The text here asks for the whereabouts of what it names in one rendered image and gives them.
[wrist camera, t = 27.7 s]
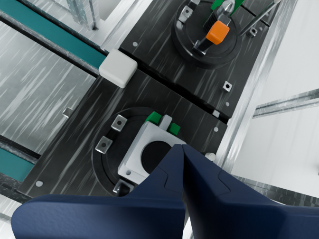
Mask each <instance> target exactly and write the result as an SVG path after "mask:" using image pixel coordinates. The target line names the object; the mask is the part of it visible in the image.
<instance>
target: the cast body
mask: <svg viewBox="0 0 319 239"><path fill-rule="evenodd" d="M171 121H172V117H170V116H168V115H164V116H163V117H161V119H160V121H159V123H158V125H157V126H156V125H155V124H153V123H151V122H149V121H146V122H145V123H144V124H143V125H142V127H141V129H140V130H139V132H138V134H137V136H136V137H135V139H134V141H133V143H132V144H131V146H130V148H129V150H128V151H127V153H126V155H125V157H124V158H123V160H122V162H121V163H120V165H119V167H118V174H119V175H121V176H123V177H125V178H127V179H129V180H131V181H133V182H135V183H137V184H138V185H139V184H140V183H141V182H142V181H144V180H145V179H146V178H147V177H148V176H149V175H150V174H151V173H152V172H153V170H154V169H155V168H156V167H157V166H158V164H159V163H160V162H161V160H162V159H163V158H164V157H165V155H166V154H167V153H168V152H169V151H170V149H171V148H172V147H173V146H174V144H181V145H182V144H186V143H185V142H184V141H182V140H181V139H179V138H177V137H176V136H174V135H172V134H170V133H168V132H167V131H166V130H167V128H168V126H169V124H170V122H171Z"/></svg>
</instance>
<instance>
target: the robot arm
mask: <svg viewBox="0 0 319 239"><path fill-rule="evenodd" d="M183 188H184V193H185V198H186V202H187V207H188V213H189V217H190V222H191V227H192V231H193V236H194V239H319V207H308V206H291V205H284V204H280V203H277V202H275V201H273V200H271V199H269V198H267V197H266V196H264V195H262V194H261V193H259V192H257V191H256V190H254V189H253V188H251V187H249V186H247V185H246V184H244V183H242V182H241V181H239V180H238V179H236V178H235V177H233V176H232V175H230V174H229V173H228V172H226V171H225V170H223V169H222V168H220V167H219V166H218V165H216V164H215V163H213V162H212V161H211V160H209V159H208V158H207V157H205V156H204V155H202V154H201V153H199V152H198V151H197V150H195V149H194V148H193V147H191V146H190V145H188V144H182V145H181V144H174V146H173V147H172V148H171V149H170V151H169V152H168V153H167V154H166V155H165V157H164V158H163V159H162V160H161V162H160V163H159V164H158V166H157V167H156V168H155V169H154V170H153V172H152V173H151V174H150V175H149V176H148V177H147V178H146V179H145V180H144V181H142V182H141V183H140V184H139V185H138V186H137V187H136V188H135V189H133V190H132V191H131V192H130V193H129V194H127V195H126V196H123V197H112V196H87V195H67V194H46V195H42V196H38V197H36V198H33V199H31V200H29V201H27V202H25V203H23V204H22V205H20V206H19V207H18V208H17V209H16V210H15V211H14V212H13V215H12V217H11V229H12V232H13V234H14V237H15V239H183V230H184V221H185V212H186V210H185V204H184V202H183V201H182V194H183Z"/></svg>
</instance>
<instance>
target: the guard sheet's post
mask: <svg viewBox="0 0 319 239"><path fill-rule="evenodd" d="M66 1H67V4H68V6H69V9H70V12H71V14H72V17H73V20H74V22H76V23H78V24H79V25H81V24H83V26H84V28H86V29H87V30H89V31H91V30H92V29H93V27H94V23H95V24H97V22H98V21H99V20H100V15H99V9H98V3H97V0H66Z"/></svg>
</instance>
